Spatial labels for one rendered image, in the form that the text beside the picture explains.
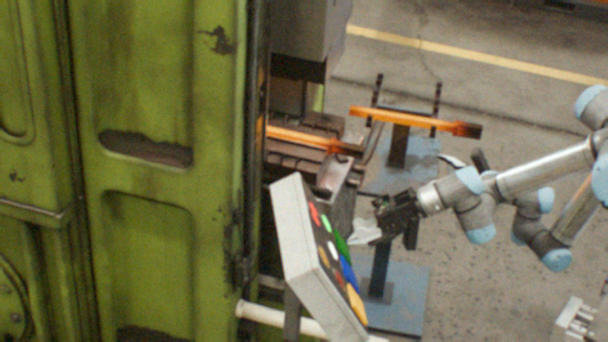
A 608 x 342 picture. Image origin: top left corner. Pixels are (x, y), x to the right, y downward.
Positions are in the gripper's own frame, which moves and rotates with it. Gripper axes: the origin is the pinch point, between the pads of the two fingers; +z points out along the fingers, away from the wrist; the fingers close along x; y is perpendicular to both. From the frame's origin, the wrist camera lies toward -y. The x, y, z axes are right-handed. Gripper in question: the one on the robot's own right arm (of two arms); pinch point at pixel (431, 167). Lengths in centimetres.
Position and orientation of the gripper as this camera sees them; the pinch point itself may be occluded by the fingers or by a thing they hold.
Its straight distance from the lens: 254.8
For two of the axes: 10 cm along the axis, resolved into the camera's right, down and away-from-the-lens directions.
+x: 3.0, -5.5, 7.8
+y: -0.6, 8.0, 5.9
